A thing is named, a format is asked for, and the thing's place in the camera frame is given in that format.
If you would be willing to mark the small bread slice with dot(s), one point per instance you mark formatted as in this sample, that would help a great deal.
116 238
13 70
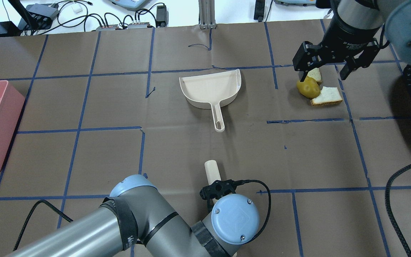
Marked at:
316 75

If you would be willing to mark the beige plastic dustpan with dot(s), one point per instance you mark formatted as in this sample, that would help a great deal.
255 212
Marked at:
212 92

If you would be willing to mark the yellow potato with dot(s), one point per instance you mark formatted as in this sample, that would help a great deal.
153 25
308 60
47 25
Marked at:
308 88

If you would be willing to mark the beige hand brush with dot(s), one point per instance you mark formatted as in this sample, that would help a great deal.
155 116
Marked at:
212 171

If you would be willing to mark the large bread slice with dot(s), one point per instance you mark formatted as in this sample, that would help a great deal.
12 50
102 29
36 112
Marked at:
328 96

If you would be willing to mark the aluminium frame post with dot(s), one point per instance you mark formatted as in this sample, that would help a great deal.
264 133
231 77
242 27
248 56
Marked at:
207 14

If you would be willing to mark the black usb hub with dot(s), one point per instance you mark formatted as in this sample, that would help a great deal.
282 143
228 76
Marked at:
44 14

